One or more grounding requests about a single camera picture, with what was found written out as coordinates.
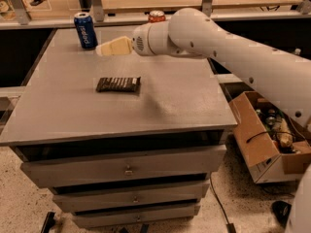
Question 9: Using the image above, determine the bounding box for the black floor cable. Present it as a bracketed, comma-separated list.
[209, 176, 237, 233]

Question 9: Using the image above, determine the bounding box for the middle grey drawer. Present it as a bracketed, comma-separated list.
[52, 181, 209, 213]

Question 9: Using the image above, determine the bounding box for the wooden shelf with metal rails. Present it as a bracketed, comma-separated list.
[0, 0, 310, 30]

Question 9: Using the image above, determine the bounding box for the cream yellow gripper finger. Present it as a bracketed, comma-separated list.
[95, 36, 132, 56]

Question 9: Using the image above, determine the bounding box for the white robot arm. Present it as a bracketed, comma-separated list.
[96, 8, 311, 130]

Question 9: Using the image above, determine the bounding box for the black cable on box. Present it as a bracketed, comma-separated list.
[245, 129, 296, 145]

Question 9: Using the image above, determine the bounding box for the blue Pepsi can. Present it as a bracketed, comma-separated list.
[74, 12, 98, 50]

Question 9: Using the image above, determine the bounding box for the bottom grey drawer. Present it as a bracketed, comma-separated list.
[72, 202, 200, 228]

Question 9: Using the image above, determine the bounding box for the top grey drawer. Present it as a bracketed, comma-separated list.
[21, 145, 226, 188]

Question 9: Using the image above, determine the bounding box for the red Coca-Cola can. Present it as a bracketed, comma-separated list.
[148, 11, 166, 23]

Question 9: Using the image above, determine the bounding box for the grey drawer cabinet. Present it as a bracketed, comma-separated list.
[1, 29, 236, 216]

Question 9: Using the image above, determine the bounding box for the grey drawer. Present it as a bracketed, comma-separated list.
[72, 202, 200, 228]
[21, 145, 226, 188]
[52, 181, 209, 213]

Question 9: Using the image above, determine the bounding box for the brown cardboard box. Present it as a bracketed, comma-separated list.
[229, 91, 311, 183]

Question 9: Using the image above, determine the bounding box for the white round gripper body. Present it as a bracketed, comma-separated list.
[132, 21, 177, 56]

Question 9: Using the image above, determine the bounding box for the dark chocolate bar wrapper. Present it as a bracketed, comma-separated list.
[96, 77, 140, 92]

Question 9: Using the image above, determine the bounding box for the black shoe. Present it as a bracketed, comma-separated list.
[271, 201, 292, 227]

